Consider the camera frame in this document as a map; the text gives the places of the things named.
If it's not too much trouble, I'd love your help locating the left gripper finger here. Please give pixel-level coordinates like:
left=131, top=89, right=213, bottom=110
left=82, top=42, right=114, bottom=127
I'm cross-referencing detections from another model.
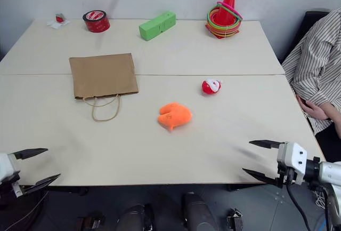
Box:
left=22, top=173, right=62, bottom=196
left=11, top=148, right=49, bottom=161

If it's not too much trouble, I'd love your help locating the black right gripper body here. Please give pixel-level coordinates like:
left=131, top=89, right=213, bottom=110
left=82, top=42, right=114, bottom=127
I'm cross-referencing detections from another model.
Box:
left=275, top=161, right=298, bottom=188

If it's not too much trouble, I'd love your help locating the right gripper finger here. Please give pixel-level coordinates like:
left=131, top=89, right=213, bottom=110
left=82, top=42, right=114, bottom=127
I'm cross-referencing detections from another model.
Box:
left=242, top=168, right=283, bottom=188
left=248, top=140, right=286, bottom=150

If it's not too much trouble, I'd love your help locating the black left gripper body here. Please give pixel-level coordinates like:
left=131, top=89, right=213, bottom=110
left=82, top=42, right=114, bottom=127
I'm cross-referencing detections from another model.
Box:
left=0, top=171, right=27, bottom=202

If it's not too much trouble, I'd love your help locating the brown paper bag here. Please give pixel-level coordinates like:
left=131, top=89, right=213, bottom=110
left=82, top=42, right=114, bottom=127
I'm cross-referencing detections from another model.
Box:
left=68, top=52, right=140, bottom=122

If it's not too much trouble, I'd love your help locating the person's bare hand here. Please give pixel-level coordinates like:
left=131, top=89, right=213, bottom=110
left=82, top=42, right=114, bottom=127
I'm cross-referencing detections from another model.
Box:
left=297, top=94, right=332, bottom=121

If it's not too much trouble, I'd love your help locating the dark block shape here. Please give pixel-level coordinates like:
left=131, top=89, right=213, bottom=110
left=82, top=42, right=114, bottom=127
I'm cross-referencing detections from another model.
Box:
left=226, top=208, right=245, bottom=231

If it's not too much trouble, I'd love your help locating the dark rounded shape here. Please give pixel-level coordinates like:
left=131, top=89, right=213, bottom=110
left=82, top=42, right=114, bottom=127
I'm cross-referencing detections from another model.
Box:
left=116, top=203, right=156, bottom=231
left=181, top=192, right=220, bottom=231

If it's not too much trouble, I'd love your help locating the red and white plush toy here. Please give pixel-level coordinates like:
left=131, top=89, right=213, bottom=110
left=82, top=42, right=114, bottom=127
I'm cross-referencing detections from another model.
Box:
left=201, top=78, right=223, bottom=95

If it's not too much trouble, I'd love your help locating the orange plush toy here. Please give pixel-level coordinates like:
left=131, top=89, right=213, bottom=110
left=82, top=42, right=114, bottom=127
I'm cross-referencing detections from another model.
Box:
left=157, top=102, right=193, bottom=132

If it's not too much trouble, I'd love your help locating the person in striped shirt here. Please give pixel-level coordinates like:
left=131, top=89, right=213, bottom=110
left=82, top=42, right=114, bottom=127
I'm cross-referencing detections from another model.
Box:
left=281, top=7, right=341, bottom=163

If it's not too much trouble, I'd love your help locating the black chair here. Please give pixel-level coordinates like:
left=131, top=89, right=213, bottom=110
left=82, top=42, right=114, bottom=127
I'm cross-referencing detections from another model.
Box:
left=277, top=11, right=332, bottom=65

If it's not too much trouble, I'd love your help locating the stack of coloured plastic rings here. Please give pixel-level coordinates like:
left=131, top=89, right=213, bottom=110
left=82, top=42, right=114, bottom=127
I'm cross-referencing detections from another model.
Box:
left=205, top=14, right=242, bottom=37

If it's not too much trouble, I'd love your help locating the white crumpled wrapper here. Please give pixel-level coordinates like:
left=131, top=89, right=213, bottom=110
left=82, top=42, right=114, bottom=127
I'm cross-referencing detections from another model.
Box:
left=47, top=18, right=71, bottom=30

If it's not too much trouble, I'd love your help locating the orange traffic cone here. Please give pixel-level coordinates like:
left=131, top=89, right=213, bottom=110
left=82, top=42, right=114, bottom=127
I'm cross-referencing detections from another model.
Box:
left=212, top=0, right=240, bottom=40

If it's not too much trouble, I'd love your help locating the red adhesive tape roll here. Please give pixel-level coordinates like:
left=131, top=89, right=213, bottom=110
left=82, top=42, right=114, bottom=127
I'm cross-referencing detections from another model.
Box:
left=82, top=9, right=111, bottom=33

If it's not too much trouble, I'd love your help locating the green rectangular box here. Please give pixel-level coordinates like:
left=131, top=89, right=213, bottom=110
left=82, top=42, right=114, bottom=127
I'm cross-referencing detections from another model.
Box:
left=138, top=11, right=177, bottom=42

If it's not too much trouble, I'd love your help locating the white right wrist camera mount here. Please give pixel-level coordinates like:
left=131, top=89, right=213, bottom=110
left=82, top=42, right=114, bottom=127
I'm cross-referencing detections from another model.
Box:
left=277, top=141, right=308, bottom=185

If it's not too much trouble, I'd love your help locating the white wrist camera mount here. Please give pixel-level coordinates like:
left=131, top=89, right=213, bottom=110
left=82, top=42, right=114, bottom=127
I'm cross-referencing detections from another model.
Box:
left=277, top=141, right=308, bottom=185
left=0, top=152, right=16, bottom=184

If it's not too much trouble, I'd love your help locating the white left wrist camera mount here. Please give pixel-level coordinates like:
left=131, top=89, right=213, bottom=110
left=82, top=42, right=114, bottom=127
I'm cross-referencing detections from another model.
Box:
left=0, top=152, right=16, bottom=184

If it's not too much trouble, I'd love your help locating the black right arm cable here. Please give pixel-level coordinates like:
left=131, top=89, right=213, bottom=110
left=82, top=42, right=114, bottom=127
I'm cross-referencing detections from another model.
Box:
left=286, top=181, right=313, bottom=231

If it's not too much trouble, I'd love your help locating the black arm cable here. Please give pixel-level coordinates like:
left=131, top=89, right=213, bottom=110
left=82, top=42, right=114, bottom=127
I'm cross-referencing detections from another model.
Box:
left=286, top=181, right=313, bottom=231
left=0, top=191, right=50, bottom=229

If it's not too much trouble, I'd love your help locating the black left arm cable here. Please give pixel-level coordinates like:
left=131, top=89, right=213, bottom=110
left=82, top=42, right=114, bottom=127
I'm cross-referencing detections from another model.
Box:
left=0, top=191, right=50, bottom=229

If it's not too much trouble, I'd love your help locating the pink plastic ring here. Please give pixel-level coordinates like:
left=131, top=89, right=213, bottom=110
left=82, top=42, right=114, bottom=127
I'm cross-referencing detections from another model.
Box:
left=216, top=1, right=243, bottom=20

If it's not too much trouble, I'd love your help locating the green plastic ring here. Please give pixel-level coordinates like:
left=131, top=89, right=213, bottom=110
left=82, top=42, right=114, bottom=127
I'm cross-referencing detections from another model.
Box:
left=207, top=4, right=242, bottom=27

